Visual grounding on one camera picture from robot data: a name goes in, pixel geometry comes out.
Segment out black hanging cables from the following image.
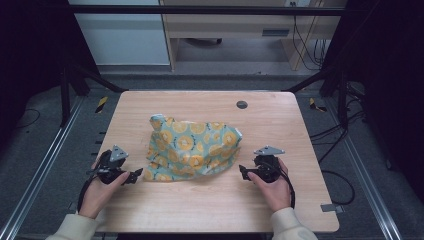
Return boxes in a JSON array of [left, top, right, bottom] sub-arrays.
[[290, 1, 330, 71]]

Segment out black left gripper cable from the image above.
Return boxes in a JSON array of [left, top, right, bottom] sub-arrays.
[[76, 174, 98, 213]]

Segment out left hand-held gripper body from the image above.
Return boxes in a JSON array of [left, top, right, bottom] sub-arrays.
[[87, 144, 130, 185]]

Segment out yellow black tape strip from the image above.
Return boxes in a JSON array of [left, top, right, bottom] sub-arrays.
[[95, 96, 110, 114], [308, 97, 328, 113]]

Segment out person's right hand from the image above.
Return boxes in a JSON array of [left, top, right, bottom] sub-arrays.
[[247, 157, 292, 214]]

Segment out black floor cables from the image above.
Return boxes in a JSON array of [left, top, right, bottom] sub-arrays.
[[309, 99, 367, 206]]

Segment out green cloth with orange print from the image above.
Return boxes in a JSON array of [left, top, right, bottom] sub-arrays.
[[143, 113, 244, 183]]

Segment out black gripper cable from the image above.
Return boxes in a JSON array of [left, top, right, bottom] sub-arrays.
[[76, 174, 98, 213], [279, 167, 297, 210]]

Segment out white cabinet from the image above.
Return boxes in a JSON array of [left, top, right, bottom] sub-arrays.
[[67, 0, 171, 66]]

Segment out black metal stand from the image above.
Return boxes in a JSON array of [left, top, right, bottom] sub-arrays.
[[283, 65, 350, 130], [59, 62, 127, 128]]

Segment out black horizontal frame bar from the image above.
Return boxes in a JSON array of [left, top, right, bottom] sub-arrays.
[[65, 4, 348, 17]]

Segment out thin black floor cable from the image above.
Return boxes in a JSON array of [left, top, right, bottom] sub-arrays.
[[15, 107, 42, 130]]

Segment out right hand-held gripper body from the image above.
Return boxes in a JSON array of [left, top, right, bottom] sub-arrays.
[[253, 145, 286, 184]]

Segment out person's left hand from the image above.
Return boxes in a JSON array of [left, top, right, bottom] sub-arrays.
[[78, 159, 131, 220]]

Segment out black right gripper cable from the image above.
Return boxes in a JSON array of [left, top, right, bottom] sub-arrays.
[[279, 167, 297, 210]]

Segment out aluminium floor rail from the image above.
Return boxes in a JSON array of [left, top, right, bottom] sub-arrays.
[[323, 99, 404, 240], [0, 95, 85, 240]]

